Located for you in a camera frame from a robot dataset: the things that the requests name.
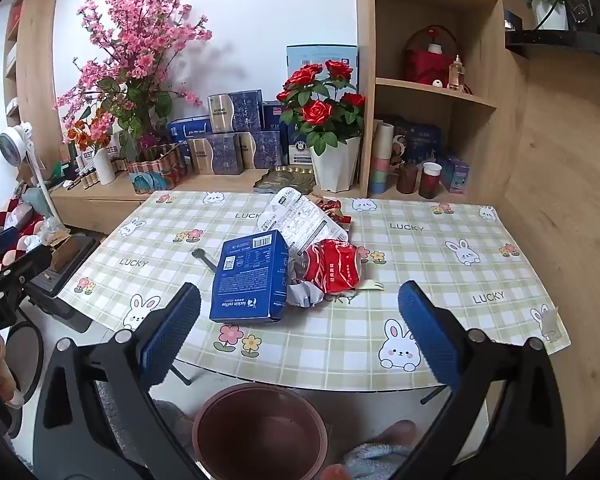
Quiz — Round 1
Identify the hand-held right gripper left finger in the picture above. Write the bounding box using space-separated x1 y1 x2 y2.
32 282 208 480

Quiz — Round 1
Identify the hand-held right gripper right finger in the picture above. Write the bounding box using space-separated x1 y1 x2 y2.
390 281 566 480

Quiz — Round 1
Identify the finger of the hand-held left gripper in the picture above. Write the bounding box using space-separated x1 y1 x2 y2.
0 244 53 293
0 226 21 261

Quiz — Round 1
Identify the blue coffee box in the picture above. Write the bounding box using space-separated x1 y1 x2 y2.
209 230 292 323

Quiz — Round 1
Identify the red snack bag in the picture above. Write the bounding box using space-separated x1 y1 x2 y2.
300 239 363 295

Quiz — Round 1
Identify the brown trash bin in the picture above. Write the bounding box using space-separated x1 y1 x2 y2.
192 384 328 480

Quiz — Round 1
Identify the white printed wrapper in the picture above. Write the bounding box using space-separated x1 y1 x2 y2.
257 187 353 261

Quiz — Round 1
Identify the red checked blanket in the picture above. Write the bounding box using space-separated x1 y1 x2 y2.
0 195 46 276

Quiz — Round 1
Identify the black box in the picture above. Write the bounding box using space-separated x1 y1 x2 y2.
30 235 101 331

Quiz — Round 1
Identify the wooden sideboard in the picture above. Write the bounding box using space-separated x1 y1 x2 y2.
50 167 366 233

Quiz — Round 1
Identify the white desk fan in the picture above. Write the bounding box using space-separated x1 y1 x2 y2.
0 121 63 231

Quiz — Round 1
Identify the plaid bunny tablecloth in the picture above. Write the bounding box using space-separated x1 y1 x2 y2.
60 190 571 391

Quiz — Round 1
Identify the row of small dropper bottles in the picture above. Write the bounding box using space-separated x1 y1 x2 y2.
62 152 101 192

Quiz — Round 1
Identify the orange flowers white vase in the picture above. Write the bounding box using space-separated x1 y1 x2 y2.
62 110 118 186

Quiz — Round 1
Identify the red cup white liner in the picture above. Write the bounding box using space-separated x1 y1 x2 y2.
419 161 443 200

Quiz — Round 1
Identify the brown cup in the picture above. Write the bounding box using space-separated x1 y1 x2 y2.
396 161 420 195

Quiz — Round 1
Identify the striped copper planter box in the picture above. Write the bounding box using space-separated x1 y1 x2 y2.
127 142 188 196

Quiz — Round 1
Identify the small blue box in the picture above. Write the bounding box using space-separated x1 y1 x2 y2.
437 154 471 196

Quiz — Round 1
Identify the stack of pastel cups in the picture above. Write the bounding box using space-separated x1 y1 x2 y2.
369 120 395 196

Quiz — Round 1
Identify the gold leaf tray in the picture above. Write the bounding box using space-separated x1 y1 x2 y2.
252 166 316 196

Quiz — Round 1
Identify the wooden bookshelf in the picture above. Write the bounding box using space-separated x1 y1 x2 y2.
2 0 81 128

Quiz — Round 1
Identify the dark blue illustrated box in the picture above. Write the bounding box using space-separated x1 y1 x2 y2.
390 115 443 166

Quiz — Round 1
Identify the red rose plant white pot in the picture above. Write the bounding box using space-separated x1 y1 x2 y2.
276 60 367 193

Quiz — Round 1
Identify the blue flat box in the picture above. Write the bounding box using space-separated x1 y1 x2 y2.
167 116 213 148

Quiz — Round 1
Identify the navy box round emblem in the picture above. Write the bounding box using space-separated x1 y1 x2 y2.
286 122 316 166

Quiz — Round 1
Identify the dark blue carton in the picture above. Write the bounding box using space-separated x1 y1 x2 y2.
262 101 288 133

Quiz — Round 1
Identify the pink blossom arrangement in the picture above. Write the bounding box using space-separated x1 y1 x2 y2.
55 0 213 161

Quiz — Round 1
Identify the perfume bottle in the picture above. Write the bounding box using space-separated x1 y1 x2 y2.
448 55 466 92

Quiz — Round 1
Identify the red teapot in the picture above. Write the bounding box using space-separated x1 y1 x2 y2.
402 25 458 86

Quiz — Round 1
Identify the large light blue box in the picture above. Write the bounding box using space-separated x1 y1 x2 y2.
286 44 359 111

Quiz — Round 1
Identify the wooden shelf unit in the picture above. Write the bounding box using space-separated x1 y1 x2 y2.
355 0 501 206

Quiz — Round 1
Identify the black tv stand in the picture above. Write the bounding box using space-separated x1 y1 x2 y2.
505 30 600 61

